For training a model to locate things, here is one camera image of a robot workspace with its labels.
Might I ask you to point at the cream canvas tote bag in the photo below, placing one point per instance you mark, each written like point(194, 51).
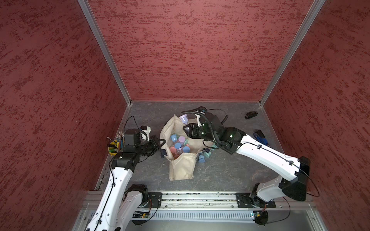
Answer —
point(182, 165)

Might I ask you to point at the yellow pencil holder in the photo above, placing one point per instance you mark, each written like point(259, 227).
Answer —
point(116, 145)

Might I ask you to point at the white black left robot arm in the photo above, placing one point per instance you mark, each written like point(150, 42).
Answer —
point(116, 207)

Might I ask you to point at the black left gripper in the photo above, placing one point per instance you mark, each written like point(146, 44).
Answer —
point(155, 147)

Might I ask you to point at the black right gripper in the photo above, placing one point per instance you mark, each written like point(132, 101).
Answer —
point(193, 132)

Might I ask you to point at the purple hourglass back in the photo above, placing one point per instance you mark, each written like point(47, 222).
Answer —
point(184, 119)

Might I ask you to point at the blue stapler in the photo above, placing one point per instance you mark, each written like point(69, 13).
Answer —
point(260, 137)

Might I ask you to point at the small black device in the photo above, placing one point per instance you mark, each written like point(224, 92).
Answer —
point(251, 114)

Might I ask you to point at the pink hourglass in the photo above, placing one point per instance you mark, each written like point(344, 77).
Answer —
point(173, 150)

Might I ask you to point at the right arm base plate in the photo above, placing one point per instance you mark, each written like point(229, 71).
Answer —
point(245, 200)

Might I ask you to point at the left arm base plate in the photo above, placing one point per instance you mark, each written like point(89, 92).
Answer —
point(151, 200)

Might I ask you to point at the aluminium front rail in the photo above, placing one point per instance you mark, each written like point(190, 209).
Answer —
point(224, 201)

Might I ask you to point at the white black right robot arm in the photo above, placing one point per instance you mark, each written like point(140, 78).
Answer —
point(293, 173)

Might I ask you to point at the purple hourglass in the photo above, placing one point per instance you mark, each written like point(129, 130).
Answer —
point(184, 119)
point(181, 139)

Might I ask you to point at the purple hourglass front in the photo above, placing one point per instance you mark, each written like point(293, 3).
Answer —
point(181, 139)

